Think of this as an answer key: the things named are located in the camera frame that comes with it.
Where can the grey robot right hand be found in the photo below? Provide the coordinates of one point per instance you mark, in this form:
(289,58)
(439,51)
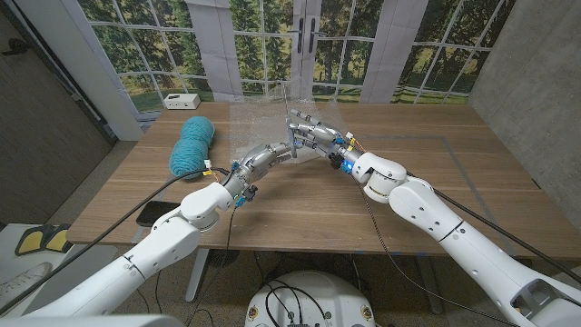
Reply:
(324,134)

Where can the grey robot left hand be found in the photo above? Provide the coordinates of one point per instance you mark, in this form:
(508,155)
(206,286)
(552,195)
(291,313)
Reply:
(256,163)

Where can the clear bubble wrap sheet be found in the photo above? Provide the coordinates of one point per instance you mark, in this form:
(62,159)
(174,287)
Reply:
(258,122)

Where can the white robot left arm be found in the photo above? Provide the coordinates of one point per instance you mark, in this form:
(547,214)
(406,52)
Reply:
(150,254)

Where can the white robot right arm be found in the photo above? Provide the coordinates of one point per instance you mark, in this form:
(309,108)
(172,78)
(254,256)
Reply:
(463,240)

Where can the teal yarn skein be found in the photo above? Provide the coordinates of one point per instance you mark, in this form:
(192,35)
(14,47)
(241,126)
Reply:
(193,141)

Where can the white power strip box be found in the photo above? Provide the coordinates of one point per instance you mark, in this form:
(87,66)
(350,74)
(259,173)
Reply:
(181,101)

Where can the black smartphone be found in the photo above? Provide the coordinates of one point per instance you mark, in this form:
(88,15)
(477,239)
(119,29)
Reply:
(156,213)

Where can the white table leg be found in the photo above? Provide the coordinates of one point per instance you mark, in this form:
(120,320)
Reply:
(197,277)

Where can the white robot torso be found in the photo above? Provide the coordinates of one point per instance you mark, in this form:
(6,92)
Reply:
(327,295)

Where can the printed garden window backdrop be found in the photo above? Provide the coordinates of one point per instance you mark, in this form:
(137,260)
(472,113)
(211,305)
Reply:
(159,45)

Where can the grey table leg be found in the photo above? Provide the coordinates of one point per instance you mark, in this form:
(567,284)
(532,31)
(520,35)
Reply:
(430,286)

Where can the dark wood door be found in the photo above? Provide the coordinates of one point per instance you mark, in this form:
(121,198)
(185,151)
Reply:
(45,136)

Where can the white sneaker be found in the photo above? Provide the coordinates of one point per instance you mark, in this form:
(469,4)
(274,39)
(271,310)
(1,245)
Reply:
(22,286)

